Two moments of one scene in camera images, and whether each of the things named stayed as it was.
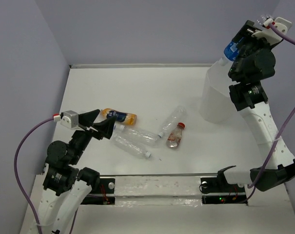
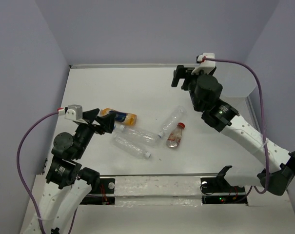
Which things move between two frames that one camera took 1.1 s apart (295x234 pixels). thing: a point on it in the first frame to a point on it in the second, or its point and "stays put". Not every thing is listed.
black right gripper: [245, 32] to [182, 72]
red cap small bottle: [174, 138] stays put
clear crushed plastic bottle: [178, 115] stays put
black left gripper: [106, 127] stays put
